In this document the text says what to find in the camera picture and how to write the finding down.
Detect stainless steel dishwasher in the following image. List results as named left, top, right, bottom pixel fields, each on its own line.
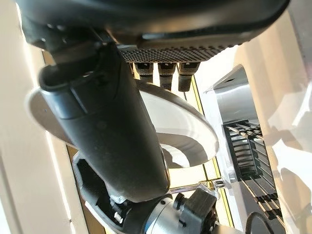
left=201, top=64, right=290, bottom=234

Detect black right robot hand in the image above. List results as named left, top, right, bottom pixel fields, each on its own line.
left=16, top=0, right=291, bottom=203

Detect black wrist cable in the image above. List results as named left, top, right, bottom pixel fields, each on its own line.
left=244, top=211, right=270, bottom=234

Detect clear acrylic bracket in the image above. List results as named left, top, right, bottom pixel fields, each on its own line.
left=169, top=178, right=225, bottom=198

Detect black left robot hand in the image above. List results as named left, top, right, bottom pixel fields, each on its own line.
left=72, top=150, right=134, bottom=231

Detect black dishwasher rack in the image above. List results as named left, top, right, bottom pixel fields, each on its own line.
left=222, top=122, right=286, bottom=229

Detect white kitchen cabinet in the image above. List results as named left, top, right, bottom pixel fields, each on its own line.
left=0, top=0, right=86, bottom=234

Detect white round plate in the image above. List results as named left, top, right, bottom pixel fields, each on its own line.
left=24, top=81, right=219, bottom=169

